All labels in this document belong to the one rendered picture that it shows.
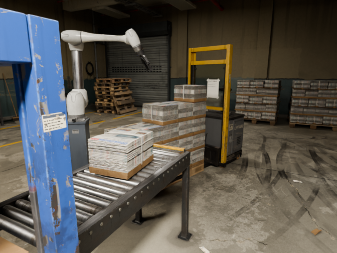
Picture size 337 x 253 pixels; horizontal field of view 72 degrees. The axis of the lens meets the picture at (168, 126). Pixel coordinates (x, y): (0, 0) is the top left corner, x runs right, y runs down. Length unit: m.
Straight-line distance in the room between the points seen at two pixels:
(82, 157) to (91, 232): 1.39
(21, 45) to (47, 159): 0.25
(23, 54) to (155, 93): 9.82
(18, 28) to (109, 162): 1.07
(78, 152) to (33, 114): 1.83
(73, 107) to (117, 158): 1.01
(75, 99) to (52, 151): 1.74
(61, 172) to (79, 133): 1.73
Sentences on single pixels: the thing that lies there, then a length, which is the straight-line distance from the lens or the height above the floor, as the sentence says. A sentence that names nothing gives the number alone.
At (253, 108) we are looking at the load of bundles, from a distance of 7.44.
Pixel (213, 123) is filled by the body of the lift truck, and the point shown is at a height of 0.66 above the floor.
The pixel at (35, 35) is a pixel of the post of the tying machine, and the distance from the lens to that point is 0.60.
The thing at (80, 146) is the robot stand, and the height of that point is 0.76.
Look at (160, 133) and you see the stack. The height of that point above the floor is 0.74.
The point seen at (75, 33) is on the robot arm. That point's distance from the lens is 2.41.
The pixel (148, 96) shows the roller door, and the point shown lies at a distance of 10.52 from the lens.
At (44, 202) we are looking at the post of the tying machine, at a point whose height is 1.12.
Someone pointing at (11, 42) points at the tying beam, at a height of 1.49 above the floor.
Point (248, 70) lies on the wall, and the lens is 9.05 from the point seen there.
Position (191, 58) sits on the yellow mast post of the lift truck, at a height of 1.69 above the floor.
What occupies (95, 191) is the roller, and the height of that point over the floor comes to 0.80.
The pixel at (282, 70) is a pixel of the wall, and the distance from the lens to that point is 8.95.
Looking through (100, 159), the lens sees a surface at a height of 0.91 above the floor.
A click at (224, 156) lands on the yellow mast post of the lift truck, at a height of 0.20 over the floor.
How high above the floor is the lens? 1.43
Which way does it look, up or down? 12 degrees down
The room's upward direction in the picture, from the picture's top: straight up
